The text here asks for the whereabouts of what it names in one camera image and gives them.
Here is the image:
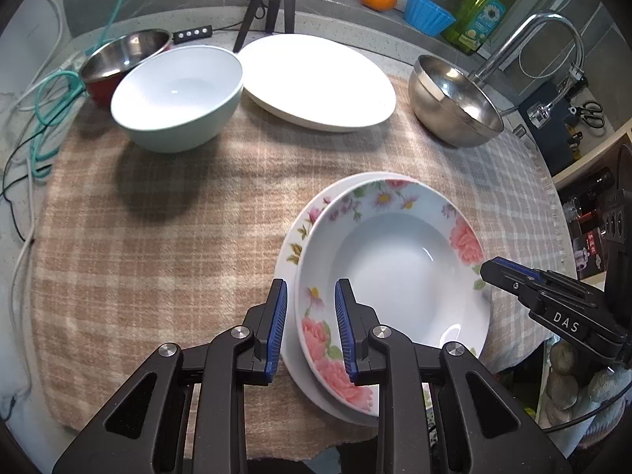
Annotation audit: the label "floral deep plate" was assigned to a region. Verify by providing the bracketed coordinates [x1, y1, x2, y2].
[293, 178, 491, 416]

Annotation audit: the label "light blue bowl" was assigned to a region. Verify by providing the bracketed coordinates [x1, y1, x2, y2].
[110, 45, 243, 153]

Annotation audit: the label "black scissors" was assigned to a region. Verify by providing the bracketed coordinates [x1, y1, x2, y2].
[575, 101, 606, 137]

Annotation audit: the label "floral flat plate underneath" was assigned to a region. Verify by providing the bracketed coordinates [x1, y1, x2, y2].
[274, 171, 412, 427]

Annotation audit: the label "chrome faucet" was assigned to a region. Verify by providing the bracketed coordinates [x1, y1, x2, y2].
[467, 10, 586, 130]

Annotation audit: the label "beige plaid cloth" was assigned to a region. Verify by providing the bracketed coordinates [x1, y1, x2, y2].
[31, 78, 575, 430]

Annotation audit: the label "silver steel bowl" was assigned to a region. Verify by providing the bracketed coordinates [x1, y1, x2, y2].
[408, 55, 504, 148]

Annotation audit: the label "green dish soap bottle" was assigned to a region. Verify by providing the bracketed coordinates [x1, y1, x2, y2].
[441, 0, 507, 56]

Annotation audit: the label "blue silicone cup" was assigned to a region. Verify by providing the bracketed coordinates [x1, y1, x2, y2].
[404, 0, 455, 36]

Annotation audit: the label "white oval plate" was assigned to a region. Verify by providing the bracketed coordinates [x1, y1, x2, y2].
[237, 33, 397, 133]

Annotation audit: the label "red steel bowl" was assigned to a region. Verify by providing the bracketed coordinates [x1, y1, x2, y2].
[78, 29, 173, 107]

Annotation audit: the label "thin black cable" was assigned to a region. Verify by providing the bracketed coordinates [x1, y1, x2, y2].
[1, 103, 75, 243]

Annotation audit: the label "white cable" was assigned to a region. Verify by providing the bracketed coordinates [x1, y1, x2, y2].
[0, 0, 86, 421]

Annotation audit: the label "teal cable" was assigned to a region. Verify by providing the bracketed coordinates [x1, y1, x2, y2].
[29, 0, 136, 180]

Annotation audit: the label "black inline cable remote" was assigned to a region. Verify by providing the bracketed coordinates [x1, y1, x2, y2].
[173, 24, 213, 45]

